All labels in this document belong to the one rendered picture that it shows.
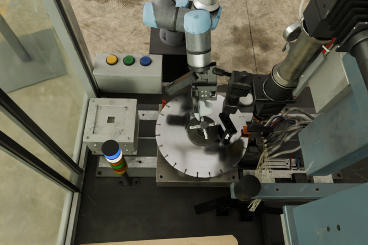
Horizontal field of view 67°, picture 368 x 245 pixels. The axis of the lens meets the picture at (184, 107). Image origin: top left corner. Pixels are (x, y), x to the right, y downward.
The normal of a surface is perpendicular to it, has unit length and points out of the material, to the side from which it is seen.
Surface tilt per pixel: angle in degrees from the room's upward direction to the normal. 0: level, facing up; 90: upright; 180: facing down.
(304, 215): 90
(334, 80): 90
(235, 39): 0
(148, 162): 0
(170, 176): 0
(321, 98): 90
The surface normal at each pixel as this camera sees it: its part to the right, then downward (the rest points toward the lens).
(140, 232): 0.06, -0.46
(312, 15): -1.00, -0.02
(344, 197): -0.93, 0.29
